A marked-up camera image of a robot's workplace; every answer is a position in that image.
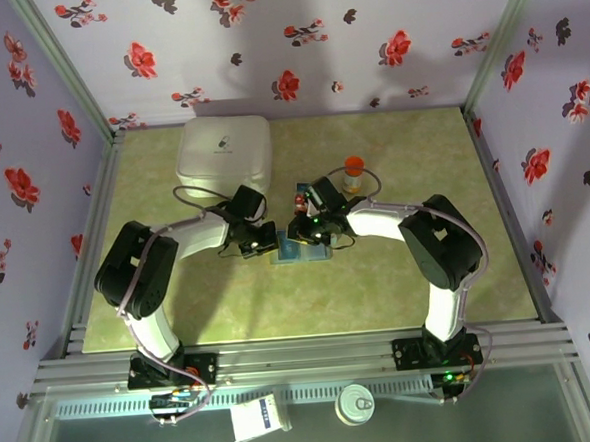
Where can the pale green card holder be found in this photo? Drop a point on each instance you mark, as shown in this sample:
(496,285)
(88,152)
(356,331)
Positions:
(317,255)

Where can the white box with blue print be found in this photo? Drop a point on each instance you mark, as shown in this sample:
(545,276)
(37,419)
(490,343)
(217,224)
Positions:
(252,419)

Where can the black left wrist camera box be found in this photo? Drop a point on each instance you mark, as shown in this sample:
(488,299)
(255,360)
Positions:
(249,203)

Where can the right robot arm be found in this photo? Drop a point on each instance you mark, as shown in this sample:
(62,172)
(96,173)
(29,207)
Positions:
(442,247)

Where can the aluminium enclosure frame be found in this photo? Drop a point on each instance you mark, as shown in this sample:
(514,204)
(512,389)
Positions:
(303,353)

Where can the pill bottle with orange cap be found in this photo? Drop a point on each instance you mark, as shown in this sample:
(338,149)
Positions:
(354,166)

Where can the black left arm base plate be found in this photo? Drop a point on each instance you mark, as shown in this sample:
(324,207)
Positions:
(204,369)

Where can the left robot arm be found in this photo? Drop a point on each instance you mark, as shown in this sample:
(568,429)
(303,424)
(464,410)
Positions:
(133,276)

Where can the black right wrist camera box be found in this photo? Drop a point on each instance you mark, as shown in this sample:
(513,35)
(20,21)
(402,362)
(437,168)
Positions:
(326,194)

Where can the red credit card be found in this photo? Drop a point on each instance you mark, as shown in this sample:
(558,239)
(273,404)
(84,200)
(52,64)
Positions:
(300,199)

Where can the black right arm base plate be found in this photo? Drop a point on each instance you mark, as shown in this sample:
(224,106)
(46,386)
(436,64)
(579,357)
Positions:
(408,354)

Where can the silver tin can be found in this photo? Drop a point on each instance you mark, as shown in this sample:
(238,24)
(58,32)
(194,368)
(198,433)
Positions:
(354,405)

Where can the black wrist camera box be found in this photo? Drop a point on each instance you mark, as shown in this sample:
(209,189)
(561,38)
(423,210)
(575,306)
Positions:
(326,194)
(249,203)

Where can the clear acrylic card tray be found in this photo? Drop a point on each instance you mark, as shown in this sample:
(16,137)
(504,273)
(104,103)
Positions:
(293,203)

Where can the white plastic lidded container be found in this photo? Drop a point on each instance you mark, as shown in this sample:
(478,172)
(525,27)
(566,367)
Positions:
(220,150)

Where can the blue credit card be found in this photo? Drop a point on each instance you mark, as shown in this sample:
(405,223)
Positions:
(289,251)
(303,188)

